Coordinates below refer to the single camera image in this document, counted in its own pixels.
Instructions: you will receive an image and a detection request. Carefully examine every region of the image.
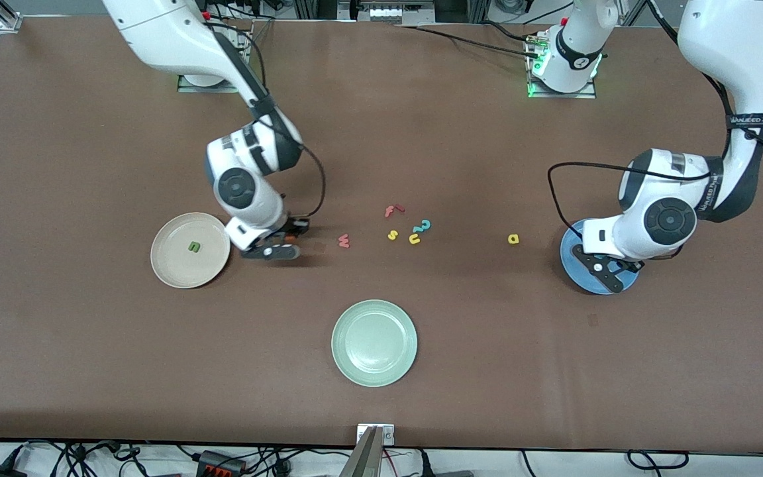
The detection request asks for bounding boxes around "grey metal mounting bracket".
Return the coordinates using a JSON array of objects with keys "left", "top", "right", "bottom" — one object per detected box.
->
[{"left": 356, "top": 423, "right": 395, "bottom": 447}]

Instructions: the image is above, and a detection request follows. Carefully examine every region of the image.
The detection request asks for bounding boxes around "aluminium profile camera post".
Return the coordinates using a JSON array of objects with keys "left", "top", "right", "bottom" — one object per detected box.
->
[{"left": 340, "top": 427, "right": 384, "bottom": 477}]

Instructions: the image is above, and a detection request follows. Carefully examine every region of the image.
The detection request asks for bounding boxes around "black camera cable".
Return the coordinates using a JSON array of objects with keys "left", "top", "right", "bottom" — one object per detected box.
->
[
  {"left": 548, "top": 0, "right": 763, "bottom": 240},
  {"left": 213, "top": 20, "right": 327, "bottom": 219}
]

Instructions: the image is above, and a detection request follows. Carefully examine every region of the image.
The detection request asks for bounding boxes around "grey electrical control box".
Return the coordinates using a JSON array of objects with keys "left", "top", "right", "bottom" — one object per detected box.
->
[{"left": 338, "top": 0, "right": 435, "bottom": 26}]

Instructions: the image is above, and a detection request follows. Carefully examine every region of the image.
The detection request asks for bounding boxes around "black printed velcro strap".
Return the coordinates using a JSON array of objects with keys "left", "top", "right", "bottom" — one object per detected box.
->
[{"left": 726, "top": 111, "right": 763, "bottom": 131}]

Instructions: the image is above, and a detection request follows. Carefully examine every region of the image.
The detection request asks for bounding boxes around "beige brown round plate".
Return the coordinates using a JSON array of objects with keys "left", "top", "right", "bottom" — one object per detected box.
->
[{"left": 150, "top": 212, "right": 231, "bottom": 290}]

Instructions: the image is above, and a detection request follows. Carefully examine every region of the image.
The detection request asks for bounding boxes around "blue round plate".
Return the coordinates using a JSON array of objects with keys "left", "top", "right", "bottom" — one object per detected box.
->
[{"left": 560, "top": 218, "right": 641, "bottom": 295}]

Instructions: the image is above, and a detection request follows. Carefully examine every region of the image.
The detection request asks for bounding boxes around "black orange power strip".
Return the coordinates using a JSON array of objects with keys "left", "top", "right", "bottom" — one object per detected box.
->
[{"left": 196, "top": 450, "right": 248, "bottom": 476}]

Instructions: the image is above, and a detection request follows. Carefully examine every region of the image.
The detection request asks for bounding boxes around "pale green round plate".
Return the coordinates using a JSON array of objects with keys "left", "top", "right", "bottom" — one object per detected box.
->
[{"left": 331, "top": 299, "right": 418, "bottom": 388}]

